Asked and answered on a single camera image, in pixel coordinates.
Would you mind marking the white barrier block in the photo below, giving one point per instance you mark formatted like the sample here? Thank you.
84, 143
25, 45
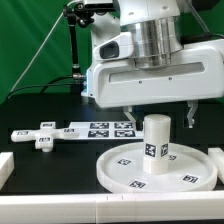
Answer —
217, 156
6, 167

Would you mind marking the white cross-shaped table base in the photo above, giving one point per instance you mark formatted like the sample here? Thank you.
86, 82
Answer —
44, 137

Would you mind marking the white round table top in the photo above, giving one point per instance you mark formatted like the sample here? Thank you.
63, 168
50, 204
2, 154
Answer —
120, 170

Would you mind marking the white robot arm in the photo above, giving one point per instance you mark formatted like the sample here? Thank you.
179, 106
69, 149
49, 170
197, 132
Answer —
138, 59

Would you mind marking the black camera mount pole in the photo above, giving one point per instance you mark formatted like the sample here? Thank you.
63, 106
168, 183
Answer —
77, 15

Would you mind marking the white left barrier block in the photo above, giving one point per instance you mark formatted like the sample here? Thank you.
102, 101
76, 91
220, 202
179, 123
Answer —
6, 167

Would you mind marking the white right barrier block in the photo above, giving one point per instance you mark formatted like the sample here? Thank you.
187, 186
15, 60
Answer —
217, 156

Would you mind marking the white marker board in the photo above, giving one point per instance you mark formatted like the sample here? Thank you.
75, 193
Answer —
106, 130

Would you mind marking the white front barrier rail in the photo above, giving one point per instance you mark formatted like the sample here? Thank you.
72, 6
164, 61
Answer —
111, 208

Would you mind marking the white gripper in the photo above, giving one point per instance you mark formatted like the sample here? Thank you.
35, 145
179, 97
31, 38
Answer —
196, 72

